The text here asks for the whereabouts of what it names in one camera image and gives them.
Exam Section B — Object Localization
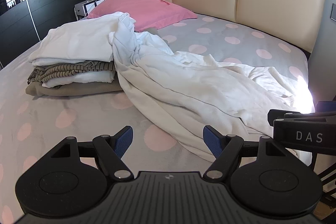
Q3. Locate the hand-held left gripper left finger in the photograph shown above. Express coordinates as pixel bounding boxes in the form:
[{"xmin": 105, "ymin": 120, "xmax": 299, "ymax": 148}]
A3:
[{"xmin": 50, "ymin": 126, "xmax": 134, "ymax": 180}]

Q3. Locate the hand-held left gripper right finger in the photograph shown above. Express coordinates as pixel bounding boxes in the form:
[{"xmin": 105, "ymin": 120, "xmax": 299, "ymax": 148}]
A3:
[{"xmin": 203, "ymin": 126, "xmax": 287, "ymax": 180}]

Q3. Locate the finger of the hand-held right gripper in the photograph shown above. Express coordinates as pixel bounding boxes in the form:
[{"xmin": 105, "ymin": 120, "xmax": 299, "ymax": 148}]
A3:
[{"xmin": 268, "ymin": 109, "xmax": 327, "ymax": 122}]

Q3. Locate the cream turtleneck sweater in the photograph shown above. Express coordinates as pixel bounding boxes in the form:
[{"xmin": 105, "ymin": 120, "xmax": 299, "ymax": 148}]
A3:
[{"xmin": 117, "ymin": 51, "xmax": 298, "ymax": 163}]

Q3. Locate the stack of folded clothes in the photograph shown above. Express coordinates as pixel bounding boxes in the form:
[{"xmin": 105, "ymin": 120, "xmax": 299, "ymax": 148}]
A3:
[{"xmin": 29, "ymin": 11, "xmax": 137, "ymax": 67}]

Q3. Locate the grey pink-dotted bed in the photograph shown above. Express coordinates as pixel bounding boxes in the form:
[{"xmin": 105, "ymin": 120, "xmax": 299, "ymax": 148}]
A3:
[{"xmin": 0, "ymin": 13, "xmax": 315, "ymax": 224}]

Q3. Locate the folded striped garment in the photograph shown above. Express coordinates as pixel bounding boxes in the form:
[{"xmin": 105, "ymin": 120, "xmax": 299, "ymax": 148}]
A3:
[{"xmin": 28, "ymin": 61, "xmax": 116, "ymax": 83}]

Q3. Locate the dark patterned garment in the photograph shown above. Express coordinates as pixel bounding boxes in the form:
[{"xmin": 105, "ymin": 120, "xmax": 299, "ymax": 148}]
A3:
[{"xmin": 27, "ymin": 68, "xmax": 44, "ymax": 84}]

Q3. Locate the pink pillow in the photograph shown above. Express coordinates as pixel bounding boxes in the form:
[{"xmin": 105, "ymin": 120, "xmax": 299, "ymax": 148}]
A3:
[{"xmin": 86, "ymin": 0, "xmax": 198, "ymax": 32}]

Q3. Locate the white nightstand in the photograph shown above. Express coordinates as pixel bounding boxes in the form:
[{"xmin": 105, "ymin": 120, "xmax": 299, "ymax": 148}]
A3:
[{"xmin": 74, "ymin": 0, "xmax": 111, "ymax": 21}]

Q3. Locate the black wardrobe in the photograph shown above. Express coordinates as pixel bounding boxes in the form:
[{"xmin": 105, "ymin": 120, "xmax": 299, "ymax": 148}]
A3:
[{"xmin": 0, "ymin": 0, "xmax": 88, "ymax": 69}]

